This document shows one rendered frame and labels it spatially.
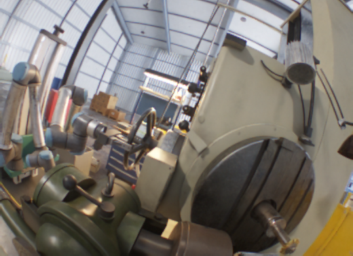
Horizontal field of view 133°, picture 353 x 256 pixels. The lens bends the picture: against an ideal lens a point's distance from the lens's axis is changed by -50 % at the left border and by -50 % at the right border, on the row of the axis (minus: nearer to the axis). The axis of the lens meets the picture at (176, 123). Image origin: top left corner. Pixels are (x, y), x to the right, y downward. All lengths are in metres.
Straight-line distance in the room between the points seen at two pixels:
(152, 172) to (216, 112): 0.32
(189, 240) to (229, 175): 0.28
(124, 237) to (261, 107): 0.62
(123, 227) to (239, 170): 0.39
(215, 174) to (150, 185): 0.23
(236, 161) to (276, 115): 0.28
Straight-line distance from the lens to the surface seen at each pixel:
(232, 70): 0.63
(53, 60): 1.60
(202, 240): 0.33
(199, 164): 0.58
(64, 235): 0.30
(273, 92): 0.68
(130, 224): 0.34
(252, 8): 9.54
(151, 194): 0.57
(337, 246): 2.65
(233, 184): 0.54
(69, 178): 0.29
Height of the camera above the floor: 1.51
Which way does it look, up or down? 4 degrees down
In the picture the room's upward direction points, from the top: 21 degrees clockwise
